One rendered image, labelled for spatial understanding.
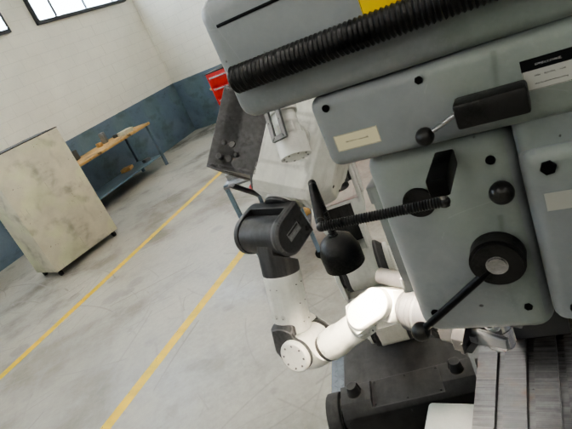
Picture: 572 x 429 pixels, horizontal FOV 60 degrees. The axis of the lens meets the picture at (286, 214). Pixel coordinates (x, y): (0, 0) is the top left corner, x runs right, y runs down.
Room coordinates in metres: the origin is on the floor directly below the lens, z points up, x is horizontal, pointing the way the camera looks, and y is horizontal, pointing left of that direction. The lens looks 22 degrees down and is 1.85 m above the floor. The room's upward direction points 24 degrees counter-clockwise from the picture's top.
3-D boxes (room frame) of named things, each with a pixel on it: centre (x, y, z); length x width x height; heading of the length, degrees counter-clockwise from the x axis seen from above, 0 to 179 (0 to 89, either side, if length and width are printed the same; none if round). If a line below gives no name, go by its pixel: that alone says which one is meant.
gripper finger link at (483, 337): (0.65, -0.22, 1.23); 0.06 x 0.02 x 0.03; 34
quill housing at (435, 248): (0.67, -0.25, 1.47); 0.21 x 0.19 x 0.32; 147
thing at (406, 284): (0.73, -0.16, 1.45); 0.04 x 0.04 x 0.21; 57
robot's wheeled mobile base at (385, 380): (1.54, -0.19, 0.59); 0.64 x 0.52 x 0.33; 165
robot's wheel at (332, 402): (1.37, 0.12, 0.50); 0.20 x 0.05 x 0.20; 165
